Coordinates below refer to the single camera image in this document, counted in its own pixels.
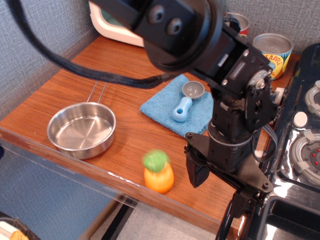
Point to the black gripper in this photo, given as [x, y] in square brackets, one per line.
[233, 161]

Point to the orange toy carrot green top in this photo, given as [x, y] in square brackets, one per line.
[158, 172]

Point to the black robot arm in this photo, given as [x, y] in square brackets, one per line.
[190, 36]

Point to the teal toy microwave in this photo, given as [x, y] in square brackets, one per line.
[108, 27]

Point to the white stove knob near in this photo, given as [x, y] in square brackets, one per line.
[259, 153]

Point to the black toy stove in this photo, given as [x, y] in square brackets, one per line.
[292, 210]

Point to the blue folded cloth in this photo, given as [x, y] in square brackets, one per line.
[159, 108]

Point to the blue grey measuring scoop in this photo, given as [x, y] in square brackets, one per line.
[192, 90]

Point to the white stove knob far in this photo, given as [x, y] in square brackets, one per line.
[279, 93]

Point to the stainless steel pan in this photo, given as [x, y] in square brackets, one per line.
[83, 130]

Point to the pineapple slices can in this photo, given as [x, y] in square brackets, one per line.
[277, 49]

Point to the tomato sauce can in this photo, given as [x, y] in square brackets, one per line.
[244, 24]

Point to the clear acrylic table guard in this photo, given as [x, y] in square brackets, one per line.
[61, 198]

